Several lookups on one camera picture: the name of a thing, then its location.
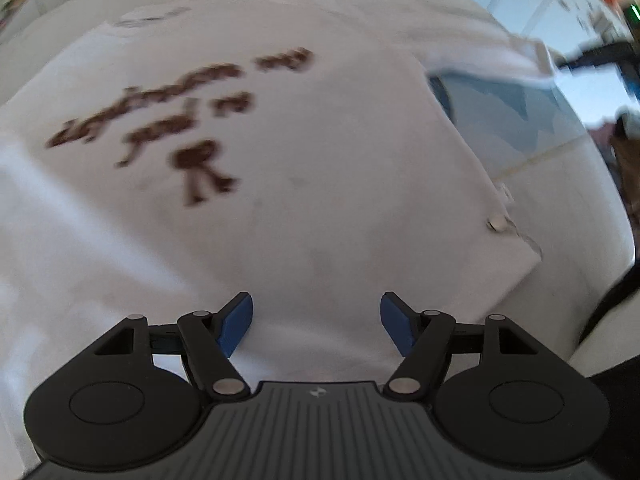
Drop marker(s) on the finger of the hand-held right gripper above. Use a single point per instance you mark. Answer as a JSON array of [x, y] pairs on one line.
[[595, 56]]

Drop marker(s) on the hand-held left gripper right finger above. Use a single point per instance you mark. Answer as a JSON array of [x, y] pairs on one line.
[[397, 327]]

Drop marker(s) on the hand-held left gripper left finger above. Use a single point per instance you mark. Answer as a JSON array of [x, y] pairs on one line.
[[235, 327]]

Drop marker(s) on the white printed t-shirt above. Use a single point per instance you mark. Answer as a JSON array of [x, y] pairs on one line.
[[300, 185]]

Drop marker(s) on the white cabinet with magnets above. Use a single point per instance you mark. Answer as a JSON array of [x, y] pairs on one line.
[[565, 5]]

